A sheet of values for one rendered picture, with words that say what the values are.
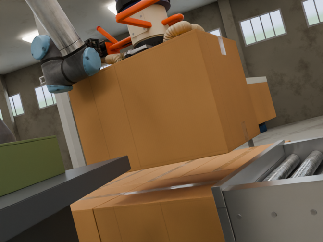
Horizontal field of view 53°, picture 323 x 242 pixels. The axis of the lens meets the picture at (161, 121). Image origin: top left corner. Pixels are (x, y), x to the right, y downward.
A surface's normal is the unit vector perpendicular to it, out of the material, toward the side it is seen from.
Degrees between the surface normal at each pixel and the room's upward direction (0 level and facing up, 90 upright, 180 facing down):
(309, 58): 90
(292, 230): 90
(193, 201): 90
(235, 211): 90
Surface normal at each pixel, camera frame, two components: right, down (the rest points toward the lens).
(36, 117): -0.22, 0.04
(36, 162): 0.94, -0.25
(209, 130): -0.51, 0.11
